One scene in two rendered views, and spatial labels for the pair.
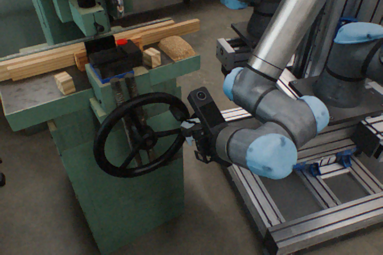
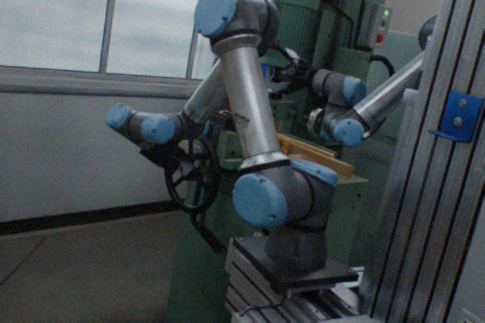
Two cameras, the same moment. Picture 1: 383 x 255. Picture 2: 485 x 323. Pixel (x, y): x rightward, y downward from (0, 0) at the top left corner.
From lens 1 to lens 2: 1.65 m
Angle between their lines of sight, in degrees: 72
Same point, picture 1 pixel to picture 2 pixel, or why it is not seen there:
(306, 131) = (138, 119)
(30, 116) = not seen: hidden behind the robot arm
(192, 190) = not seen: outside the picture
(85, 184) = (186, 222)
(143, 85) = (223, 142)
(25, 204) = not seen: hidden behind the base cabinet
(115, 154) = (210, 216)
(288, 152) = (118, 112)
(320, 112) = (151, 119)
